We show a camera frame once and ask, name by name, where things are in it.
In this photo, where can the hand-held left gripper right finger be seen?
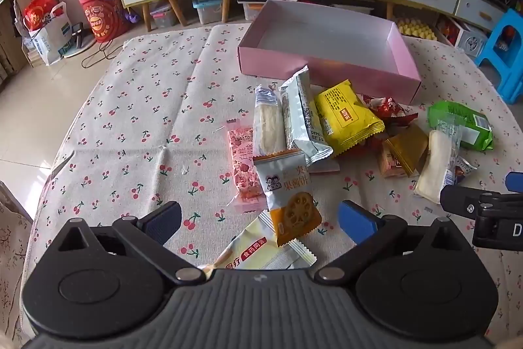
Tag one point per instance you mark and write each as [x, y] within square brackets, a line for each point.
[355, 220]

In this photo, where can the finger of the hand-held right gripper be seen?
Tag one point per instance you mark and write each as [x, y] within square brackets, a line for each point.
[455, 199]
[515, 182]

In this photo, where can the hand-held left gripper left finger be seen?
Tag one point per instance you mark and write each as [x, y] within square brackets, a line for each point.
[165, 220]

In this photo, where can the small silver chocolate packet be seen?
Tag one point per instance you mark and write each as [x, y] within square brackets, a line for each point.
[463, 171]

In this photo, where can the clear rice cracker packet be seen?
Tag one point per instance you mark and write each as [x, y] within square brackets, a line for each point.
[433, 165]
[267, 124]

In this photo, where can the gold snack packet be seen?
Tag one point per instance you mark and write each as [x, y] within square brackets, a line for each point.
[408, 148]

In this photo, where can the white orange cookie packet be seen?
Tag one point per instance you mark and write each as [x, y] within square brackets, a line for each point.
[286, 185]

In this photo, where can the green snack packet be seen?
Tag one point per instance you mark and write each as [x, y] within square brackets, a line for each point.
[453, 114]

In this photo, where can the pink nougat packet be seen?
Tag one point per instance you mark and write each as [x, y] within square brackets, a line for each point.
[243, 169]

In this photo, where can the pale yellow snack packet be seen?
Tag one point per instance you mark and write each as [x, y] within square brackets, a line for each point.
[265, 251]

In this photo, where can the red crinkled candy wrapper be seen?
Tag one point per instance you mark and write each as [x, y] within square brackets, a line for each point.
[388, 108]

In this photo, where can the large silver biscuit packet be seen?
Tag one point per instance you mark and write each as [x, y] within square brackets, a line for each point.
[300, 120]

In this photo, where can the pink cardboard box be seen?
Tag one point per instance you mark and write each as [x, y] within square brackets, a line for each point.
[327, 34]

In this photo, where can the cherry print tablecloth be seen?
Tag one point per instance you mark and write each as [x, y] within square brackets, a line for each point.
[143, 107]

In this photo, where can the blue plastic stool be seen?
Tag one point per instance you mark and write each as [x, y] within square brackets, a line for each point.
[504, 50]

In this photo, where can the white printed crate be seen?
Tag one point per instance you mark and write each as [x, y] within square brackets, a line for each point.
[472, 42]

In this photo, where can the beige printed cloth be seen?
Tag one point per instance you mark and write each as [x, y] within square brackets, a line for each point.
[12, 251]

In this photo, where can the yellow egg tray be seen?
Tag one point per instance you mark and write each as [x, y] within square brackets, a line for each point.
[416, 29]

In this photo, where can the clear storage bin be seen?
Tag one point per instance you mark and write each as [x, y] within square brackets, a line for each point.
[161, 15]

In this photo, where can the clear bin with blue lid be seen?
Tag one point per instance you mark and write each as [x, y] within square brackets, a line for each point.
[206, 10]

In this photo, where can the red mascot bag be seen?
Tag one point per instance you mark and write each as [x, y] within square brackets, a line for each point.
[102, 15]

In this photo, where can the white shopping bag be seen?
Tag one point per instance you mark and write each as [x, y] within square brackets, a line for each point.
[51, 38]

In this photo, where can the white storage bin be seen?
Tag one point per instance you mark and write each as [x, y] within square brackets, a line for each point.
[253, 9]

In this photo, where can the red gift bag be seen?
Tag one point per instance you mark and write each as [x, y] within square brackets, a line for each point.
[39, 11]

